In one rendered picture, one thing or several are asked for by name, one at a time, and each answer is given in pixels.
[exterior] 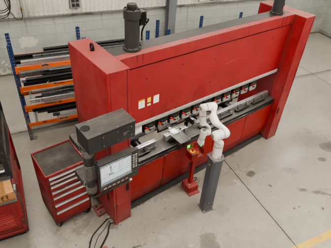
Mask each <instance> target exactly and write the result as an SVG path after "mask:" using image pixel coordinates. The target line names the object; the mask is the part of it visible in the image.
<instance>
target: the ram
mask: <svg viewBox="0 0 331 248"><path fill-rule="evenodd" d="M290 26H291V24H288V25H285V26H281V27H278V28H274V29H271V30H267V31H263V32H260V33H256V34H253V35H249V36H246V37H242V38H239V39H235V40H232V41H228V42H224V43H221V44H217V45H214V46H210V47H207V48H203V49H200V50H196V51H193V52H189V53H186V54H182V55H179V56H176V57H172V58H168V59H165V60H161V61H158V62H154V63H150V64H147V65H143V66H139V67H136V68H132V69H130V115H131V116H132V117H133V118H134V119H135V120H136V122H135V124H137V123H140V122H142V121H145V120H147V119H150V118H152V117H155V116H157V115H160V114H163V113H165V112H168V111H170V110H173V109H175V108H178V107H180V106H183V105H186V104H188V103H191V102H193V101H196V100H198V99H201V98H203V97H206V96H208V95H211V94H214V93H216V92H219V91H222V90H224V89H227V88H229V87H232V86H234V85H237V84H239V83H242V82H244V81H247V80H250V79H252V78H255V77H257V76H260V75H262V74H265V73H267V72H270V71H273V70H275V69H277V68H278V66H279V63H280V59H281V56H282V53H283V49H284V46H285V43H286V39H287V36H288V33H289V29H290ZM275 72H277V70H276V71H274V72H271V73H269V74H266V75H264V76H261V77H259V78H256V79H254V80H251V81H249V82H246V83H244V84H241V85H239V86H236V87H234V88H231V89H229V90H226V91H223V92H221V93H218V94H216V95H213V96H211V97H208V98H206V99H203V100H201V101H198V102H195V103H193V104H190V105H188V106H185V107H183V108H180V109H178V110H175V111H173V112H170V113H168V114H165V115H163V116H160V117H158V118H155V119H153V120H150V121H147V122H145V123H142V124H140V125H137V126H135V128H137V127H139V126H142V125H144V124H147V123H150V122H152V121H155V120H157V119H160V118H162V117H165V116H167V115H170V114H172V113H175V112H177V111H180V110H182V109H185V108H187V107H190V106H192V105H195V104H197V103H200V102H202V101H205V100H207V99H210V98H212V97H215V96H217V95H220V94H222V93H225V92H227V91H230V90H232V89H235V88H237V87H240V86H242V85H245V84H247V83H250V82H252V81H255V80H257V79H260V78H262V77H265V76H267V75H270V74H272V73H275ZM157 94H159V102H157V103H154V104H153V99H154V95H157ZM149 97H151V102H147V98H149ZM143 99H145V107H143V108H141V109H138V105H139V101H140V100H143ZM148 103H151V105H149V106H147V104H148Z"/></svg>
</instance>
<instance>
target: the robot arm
mask: <svg viewBox="0 0 331 248"><path fill-rule="evenodd" d="M217 108H218V106H217V104H216V103H215V102H209V103H204V104H201V105H200V106H199V124H200V125H201V126H206V127H207V129H205V128H202V129H201V131H200V135H199V138H198V144H199V148H201V147H203V146H204V140H205V137H206V136H208V135H210V134H211V138H212V139H213V140H214V146H213V151H212V152H210V153H209V158H210V159H211V160H213V161H216V162H219V161H222V160H223V159H224V155H223V154H222V151H223V147H224V141H223V140H222V139H225V138H228V137H229V136H230V131H229V130H228V128H226V127H225V126H224V125H223V124H222V123H221V122H220V121H219V119H218V116H217V113H216V112H217ZM207 111H211V114H210V116H209V118H210V121H211V123H212V124H213V125H214V126H215V127H217V128H218V129H219V130H216V131H213V132H212V133H211V127H210V125H209V124H207V123H206V112H207Z"/></svg>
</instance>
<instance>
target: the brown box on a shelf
mask: <svg viewBox="0 0 331 248"><path fill-rule="evenodd" d="M15 202H17V194H16V185H15V184H11V181H10V180H6V181H3V182H0V206H4V205H8V204H11V203H15Z"/></svg>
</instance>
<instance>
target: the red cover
mask: <svg viewBox="0 0 331 248"><path fill-rule="evenodd" d="M294 17H295V14H293V13H291V12H289V13H285V14H283V15H282V16H273V17H269V18H265V19H261V20H257V21H253V22H249V23H245V24H241V25H237V26H233V27H229V28H225V29H221V30H217V31H212V32H209V33H205V34H201V35H197V36H193V37H189V38H185V39H181V40H177V41H173V42H169V43H165V44H161V45H157V46H153V47H149V48H145V49H141V50H140V51H139V52H136V53H125V54H121V55H117V56H115V57H116V58H117V59H118V60H120V61H121V62H122V63H124V64H125V65H126V66H128V67H129V68H130V69H132V68H136V67H139V66H143V65H147V64H150V63H154V62H158V61H161V60H165V59H168V58H172V57H176V56H179V55H182V54H186V53H189V52H193V51H196V50H200V49H203V48H207V47H210V46H214V45H217V44H221V43H224V42H228V41H232V40H235V39H239V38H242V37H246V36H249V35H253V34H256V33H260V32H263V31H267V30H271V29H274V28H278V27H281V26H285V25H288V24H292V23H293V20H294Z"/></svg>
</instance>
